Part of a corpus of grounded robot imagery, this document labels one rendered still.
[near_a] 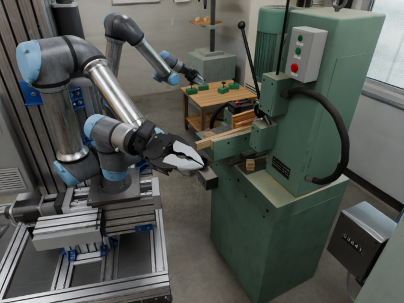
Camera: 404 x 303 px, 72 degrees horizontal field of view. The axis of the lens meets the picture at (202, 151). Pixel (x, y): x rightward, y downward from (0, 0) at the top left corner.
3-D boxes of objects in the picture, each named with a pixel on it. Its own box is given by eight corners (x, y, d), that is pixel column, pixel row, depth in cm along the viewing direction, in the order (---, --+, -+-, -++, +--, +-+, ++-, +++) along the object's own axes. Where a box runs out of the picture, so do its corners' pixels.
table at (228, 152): (272, 113, 184) (273, 105, 181) (305, 134, 161) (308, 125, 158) (187, 134, 161) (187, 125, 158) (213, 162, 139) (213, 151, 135)
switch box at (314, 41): (296, 72, 103) (305, 25, 95) (317, 80, 96) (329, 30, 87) (284, 74, 101) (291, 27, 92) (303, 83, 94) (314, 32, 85)
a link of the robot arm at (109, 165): (143, 170, 88) (139, 140, 81) (112, 187, 81) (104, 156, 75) (128, 159, 92) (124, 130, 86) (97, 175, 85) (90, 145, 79)
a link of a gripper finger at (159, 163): (186, 159, 65) (156, 148, 69) (184, 155, 64) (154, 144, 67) (175, 176, 63) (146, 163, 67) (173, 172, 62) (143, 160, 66)
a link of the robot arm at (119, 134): (123, 116, 73) (104, 142, 70) (136, 121, 71) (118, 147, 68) (135, 133, 79) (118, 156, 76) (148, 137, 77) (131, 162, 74)
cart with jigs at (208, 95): (228, 119, 363) (231, 70, 328) (252, 139, 320) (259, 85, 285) (181, 128, 340) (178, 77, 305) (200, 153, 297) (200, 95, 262)
